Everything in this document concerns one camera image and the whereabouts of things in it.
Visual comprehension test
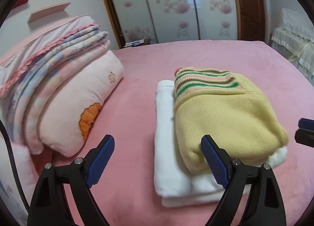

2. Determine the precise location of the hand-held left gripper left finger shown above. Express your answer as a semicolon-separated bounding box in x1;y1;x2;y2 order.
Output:
27;134;116;226

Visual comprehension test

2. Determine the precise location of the stack of folded clothes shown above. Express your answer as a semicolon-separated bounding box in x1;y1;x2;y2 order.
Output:
154;79;288;208

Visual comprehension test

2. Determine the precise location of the brown wooden door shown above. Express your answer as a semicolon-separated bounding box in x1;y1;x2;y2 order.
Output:
229;0;267;41

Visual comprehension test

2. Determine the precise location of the pink plush bed blanket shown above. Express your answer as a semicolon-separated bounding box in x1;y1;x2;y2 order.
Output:
32;40;314;226

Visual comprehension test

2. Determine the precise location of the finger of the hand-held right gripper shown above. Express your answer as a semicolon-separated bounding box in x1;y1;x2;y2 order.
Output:
298;118;314;130
294;129;314;148

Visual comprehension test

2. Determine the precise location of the floral sliding door wardrobe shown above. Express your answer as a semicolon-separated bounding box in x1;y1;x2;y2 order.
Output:
96;0;239;50

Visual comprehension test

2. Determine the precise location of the folded pastel ruffled quilt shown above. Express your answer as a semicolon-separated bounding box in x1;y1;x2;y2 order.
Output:
0;15;111;154

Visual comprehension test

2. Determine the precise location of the yellow knit striped cardigan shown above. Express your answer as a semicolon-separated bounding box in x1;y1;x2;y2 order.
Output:
174;67;289;175

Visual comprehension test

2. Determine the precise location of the lace covered furniture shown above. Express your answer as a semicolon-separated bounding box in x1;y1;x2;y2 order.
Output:
270;8;314;82

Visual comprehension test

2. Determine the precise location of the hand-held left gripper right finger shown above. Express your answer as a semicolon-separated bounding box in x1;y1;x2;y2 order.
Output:
201;135;287;226

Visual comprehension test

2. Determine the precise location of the pink wall shelf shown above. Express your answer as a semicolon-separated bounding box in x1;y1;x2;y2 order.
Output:
27;2;71;23

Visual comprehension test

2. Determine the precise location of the pink pillow with orange print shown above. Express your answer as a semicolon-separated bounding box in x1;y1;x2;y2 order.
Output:
26;49;124;157

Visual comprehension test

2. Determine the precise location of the red wall decoration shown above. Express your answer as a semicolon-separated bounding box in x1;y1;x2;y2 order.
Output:
12;0;33;9

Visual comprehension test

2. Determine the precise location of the small pale pink pillow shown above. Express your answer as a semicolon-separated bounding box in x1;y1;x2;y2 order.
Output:
0;140;37;192

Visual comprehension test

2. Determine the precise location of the printed white bed sheet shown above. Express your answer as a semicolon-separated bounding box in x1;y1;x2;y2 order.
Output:
0;179;27;226

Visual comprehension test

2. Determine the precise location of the black cable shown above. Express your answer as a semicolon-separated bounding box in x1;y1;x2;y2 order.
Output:
0;119;28;210

